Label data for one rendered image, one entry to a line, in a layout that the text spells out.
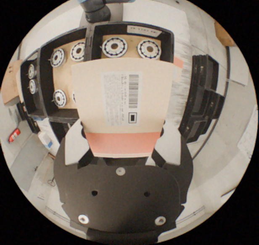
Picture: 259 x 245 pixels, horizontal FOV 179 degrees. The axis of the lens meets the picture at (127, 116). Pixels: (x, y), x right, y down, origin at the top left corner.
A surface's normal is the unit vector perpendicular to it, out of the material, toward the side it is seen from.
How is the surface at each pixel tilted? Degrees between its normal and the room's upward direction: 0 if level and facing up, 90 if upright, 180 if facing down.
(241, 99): 90
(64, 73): 0
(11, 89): 78
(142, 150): 0
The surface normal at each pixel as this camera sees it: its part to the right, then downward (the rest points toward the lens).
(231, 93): -1.00, 0.01
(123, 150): 0.04, 0.48
